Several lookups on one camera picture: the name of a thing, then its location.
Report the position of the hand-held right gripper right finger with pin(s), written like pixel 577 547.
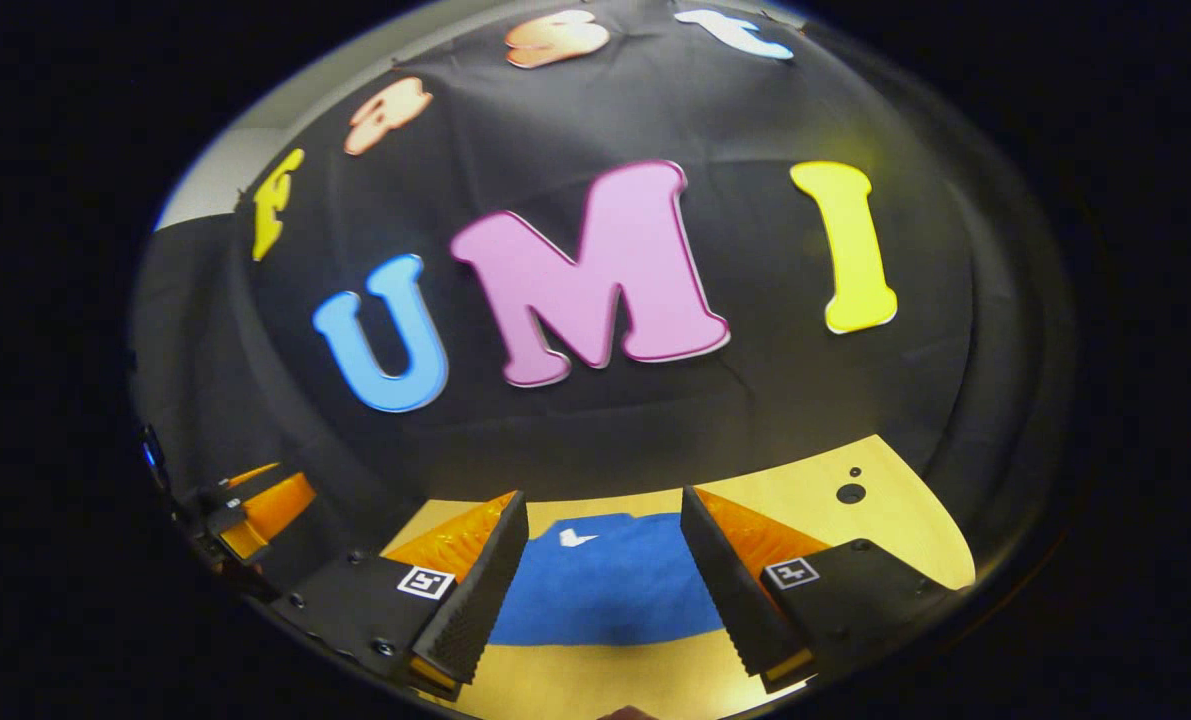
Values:
pixel 725 590

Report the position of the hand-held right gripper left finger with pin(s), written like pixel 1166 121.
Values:
pixel 480 600

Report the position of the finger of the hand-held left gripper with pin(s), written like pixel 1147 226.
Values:
pixel 275 505
pixel 240 480

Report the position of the blue ribbed shirt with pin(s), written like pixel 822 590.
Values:
pixel 605 590

